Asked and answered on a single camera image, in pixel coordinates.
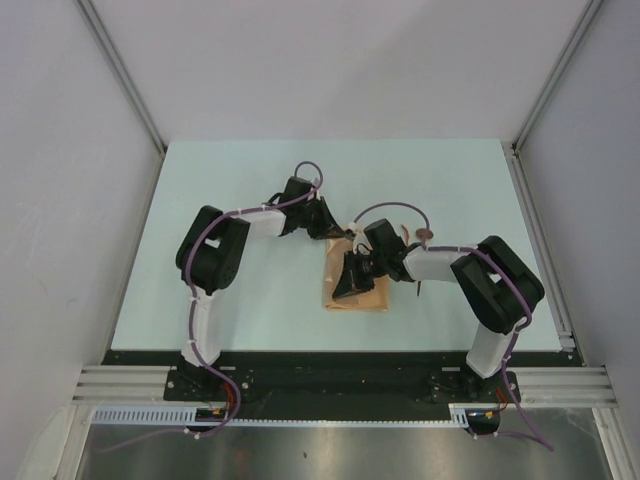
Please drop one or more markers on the right aluminium frame post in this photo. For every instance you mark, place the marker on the right aluminium frame post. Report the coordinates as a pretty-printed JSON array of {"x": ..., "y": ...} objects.
[{"x": 578, "y": 35}]

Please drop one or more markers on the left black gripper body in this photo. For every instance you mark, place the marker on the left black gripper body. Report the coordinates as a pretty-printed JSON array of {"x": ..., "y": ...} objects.
[{"x": 314, "y": 219}]

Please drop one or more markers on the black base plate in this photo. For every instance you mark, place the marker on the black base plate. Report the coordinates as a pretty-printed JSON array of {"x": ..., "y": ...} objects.
[{"x": 337, "y": 386}]

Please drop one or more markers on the left aluminium frame post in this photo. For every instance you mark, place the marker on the left aluminium frame post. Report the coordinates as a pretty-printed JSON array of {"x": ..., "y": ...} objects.
[{"x": 116, "y": 64}]

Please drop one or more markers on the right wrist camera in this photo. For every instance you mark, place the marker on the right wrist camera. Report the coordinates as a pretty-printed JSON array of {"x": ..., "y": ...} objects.
[{"x": 360, "y": 242}]

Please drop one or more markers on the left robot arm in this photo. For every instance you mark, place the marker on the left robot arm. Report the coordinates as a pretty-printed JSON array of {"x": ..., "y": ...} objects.
[{"x": 210, "y": 254}]

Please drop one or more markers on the orange fork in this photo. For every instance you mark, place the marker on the orange fork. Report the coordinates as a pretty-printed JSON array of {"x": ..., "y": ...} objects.
[{"x": 406, "y": 234}]

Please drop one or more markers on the aluminium front rail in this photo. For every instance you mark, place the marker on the aluminium front rail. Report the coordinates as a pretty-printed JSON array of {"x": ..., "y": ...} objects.
[{"x": 553, "y": 387}]

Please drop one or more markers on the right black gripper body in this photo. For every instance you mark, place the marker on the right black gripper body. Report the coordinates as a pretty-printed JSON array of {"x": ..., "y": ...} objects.
[{"x": 381, "y": 258}]

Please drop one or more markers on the aluminium frame post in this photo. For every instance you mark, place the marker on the aluminium frame post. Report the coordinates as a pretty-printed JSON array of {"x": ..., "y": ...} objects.
[
  {"x": 116, "y": 64},
  {"x": 578, "y": 35}
]

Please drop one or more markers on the peach cloth napkin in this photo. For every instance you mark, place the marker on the peach cloth napkin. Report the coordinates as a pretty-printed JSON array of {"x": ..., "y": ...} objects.
[{"x": 376, "y": 300}]

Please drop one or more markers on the slotted cable duct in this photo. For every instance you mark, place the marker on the slotted cable duct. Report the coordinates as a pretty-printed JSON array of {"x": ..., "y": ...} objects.
[{"x": 194, "y": 417}]

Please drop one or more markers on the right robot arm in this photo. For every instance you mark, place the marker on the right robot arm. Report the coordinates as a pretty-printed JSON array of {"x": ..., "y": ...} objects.
[{"x": 500, "y": 289}]

